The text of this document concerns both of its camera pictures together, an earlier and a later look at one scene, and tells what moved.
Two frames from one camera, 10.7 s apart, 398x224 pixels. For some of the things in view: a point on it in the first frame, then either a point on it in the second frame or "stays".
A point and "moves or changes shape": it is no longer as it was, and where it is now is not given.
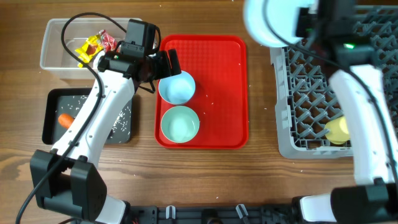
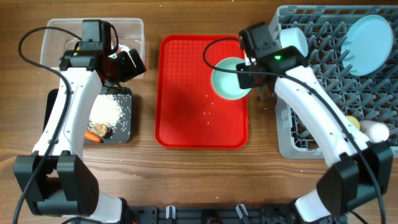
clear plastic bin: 54,56 stays
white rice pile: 119,131 moves or changes shape
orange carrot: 65,120 moves or changes shape
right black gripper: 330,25 -> 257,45
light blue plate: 282,16 -> 366,44
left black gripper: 164,70 -> 139,67
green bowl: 180,124 -> 226,84
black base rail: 214,214 stays
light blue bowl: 177,89 -> 294,37
